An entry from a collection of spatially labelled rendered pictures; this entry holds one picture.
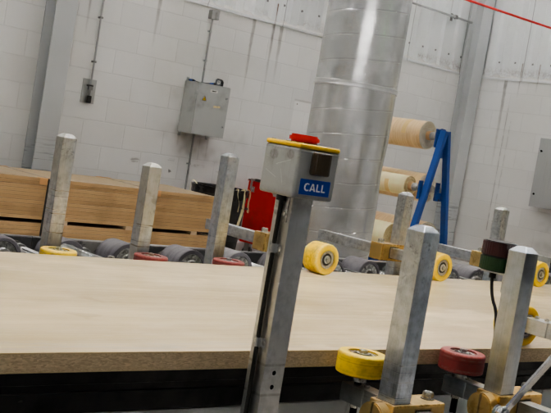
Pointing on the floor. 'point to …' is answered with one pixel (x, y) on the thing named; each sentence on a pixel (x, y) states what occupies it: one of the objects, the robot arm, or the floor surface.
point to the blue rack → (442, 142)
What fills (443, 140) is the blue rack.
